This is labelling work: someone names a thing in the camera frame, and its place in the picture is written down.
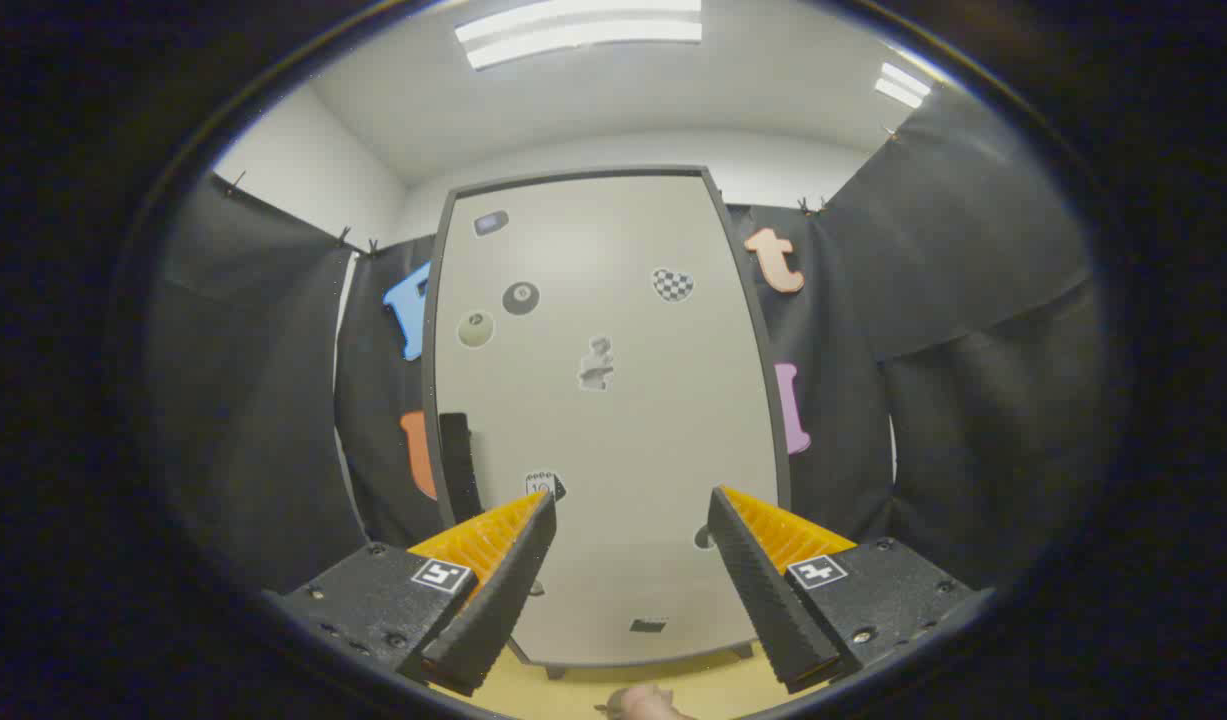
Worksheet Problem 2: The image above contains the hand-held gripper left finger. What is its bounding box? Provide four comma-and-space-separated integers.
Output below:
263, 490, 559, 698

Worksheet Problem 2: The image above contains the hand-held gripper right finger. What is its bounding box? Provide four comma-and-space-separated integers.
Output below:
708, 486, 979, 694

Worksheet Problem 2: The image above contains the white shoe cabinet door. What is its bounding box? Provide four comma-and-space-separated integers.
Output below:
434, 174, 780, 668

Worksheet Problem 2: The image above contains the grey shoe cabinet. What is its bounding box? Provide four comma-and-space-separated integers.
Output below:
420, 164, 794, 683

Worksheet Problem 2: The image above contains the black backdrop cloth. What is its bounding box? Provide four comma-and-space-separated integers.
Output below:
143, 80, 1106, 601

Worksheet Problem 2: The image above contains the small ceiling light panel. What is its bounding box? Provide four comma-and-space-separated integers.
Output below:
873, 61, 933, 110

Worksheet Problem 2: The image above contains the long ceiling light panel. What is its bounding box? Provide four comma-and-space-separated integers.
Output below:
454, 0, 705, 72

